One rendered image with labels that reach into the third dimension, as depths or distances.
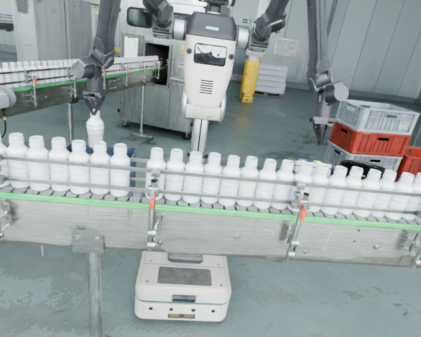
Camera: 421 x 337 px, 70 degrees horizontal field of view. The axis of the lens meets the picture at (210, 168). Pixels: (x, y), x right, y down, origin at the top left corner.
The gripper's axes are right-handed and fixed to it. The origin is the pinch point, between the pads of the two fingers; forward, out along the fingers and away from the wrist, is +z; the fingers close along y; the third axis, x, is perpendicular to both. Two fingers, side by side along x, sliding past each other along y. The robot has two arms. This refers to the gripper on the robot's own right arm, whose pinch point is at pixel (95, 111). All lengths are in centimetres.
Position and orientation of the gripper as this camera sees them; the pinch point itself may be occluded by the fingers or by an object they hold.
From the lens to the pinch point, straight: 137.8
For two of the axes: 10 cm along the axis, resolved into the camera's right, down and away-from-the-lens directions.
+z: -1.2, 9.2, 3.8
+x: 9.9, 0.8, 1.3
